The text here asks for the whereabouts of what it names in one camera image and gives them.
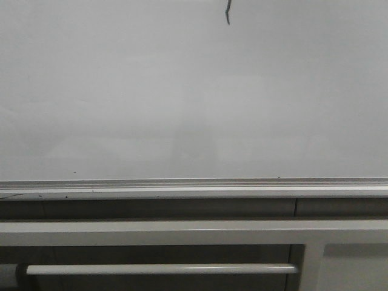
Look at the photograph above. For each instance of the white horizontal bar handle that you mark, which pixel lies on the white horizontal bar handle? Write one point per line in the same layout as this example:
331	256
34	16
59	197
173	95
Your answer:
161	269

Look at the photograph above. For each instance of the white whiteboard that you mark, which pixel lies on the white whiteboard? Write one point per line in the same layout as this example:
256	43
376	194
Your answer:
193	89

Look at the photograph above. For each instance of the white cabinet frame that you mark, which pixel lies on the white cabinet frame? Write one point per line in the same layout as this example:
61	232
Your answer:
314	235

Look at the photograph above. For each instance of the aluminium whiteboard marker tray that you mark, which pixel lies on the aluminium whiteboard marker tray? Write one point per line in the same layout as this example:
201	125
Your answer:
207	188

